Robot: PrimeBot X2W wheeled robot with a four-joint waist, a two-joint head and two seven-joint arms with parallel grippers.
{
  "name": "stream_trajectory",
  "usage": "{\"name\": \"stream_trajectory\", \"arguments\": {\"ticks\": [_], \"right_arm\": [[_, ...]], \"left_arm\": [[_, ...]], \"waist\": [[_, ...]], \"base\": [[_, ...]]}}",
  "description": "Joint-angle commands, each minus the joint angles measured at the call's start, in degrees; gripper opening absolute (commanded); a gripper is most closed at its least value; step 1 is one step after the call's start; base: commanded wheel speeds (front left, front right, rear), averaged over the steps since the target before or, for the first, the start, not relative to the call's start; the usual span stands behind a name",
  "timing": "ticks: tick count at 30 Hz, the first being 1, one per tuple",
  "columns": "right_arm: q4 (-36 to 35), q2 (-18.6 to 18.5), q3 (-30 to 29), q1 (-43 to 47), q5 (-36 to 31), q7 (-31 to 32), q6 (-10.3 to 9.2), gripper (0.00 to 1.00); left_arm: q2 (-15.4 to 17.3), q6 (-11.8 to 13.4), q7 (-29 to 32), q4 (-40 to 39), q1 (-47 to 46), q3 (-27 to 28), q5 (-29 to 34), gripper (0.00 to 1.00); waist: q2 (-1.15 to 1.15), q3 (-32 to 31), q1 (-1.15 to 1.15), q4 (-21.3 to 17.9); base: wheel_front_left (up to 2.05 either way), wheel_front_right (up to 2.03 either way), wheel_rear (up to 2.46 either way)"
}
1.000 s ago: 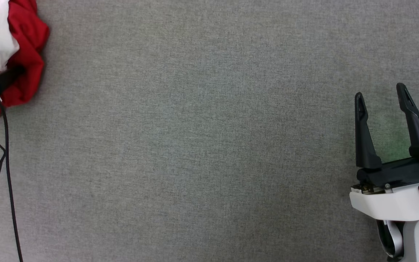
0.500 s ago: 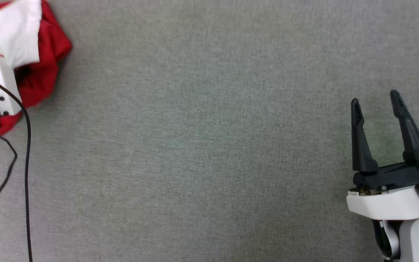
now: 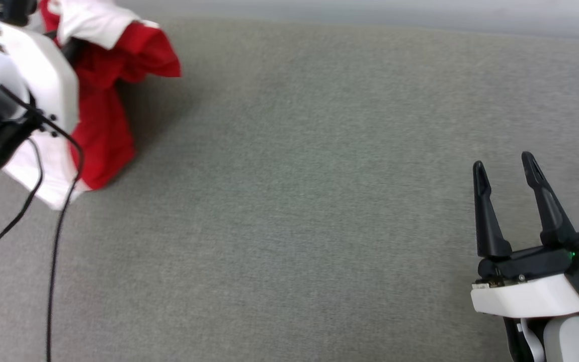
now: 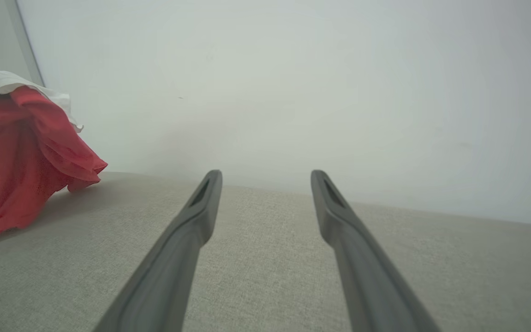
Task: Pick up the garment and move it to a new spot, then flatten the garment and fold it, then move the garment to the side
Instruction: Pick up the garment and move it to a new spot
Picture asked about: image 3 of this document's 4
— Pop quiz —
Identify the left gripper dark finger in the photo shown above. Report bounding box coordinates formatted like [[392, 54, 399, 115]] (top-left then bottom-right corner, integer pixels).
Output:
[[61, 38, 89, 54], [62, 48, 89, 66]]

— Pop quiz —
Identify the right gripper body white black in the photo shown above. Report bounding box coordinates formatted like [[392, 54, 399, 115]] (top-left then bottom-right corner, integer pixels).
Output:
[[471, 244, 579, 319]]

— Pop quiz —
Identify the red white basketball jersey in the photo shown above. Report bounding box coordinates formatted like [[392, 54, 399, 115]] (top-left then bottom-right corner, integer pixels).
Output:
[[3, 0, 183, 211]]

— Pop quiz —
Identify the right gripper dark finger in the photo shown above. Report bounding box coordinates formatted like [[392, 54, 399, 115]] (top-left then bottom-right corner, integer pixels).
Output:
[[472, 161, 513, 260], [521, 151, 577, 248]]

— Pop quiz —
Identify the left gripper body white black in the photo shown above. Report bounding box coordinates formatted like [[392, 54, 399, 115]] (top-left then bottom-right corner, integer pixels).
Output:
[[0, 9, 79, 172]]

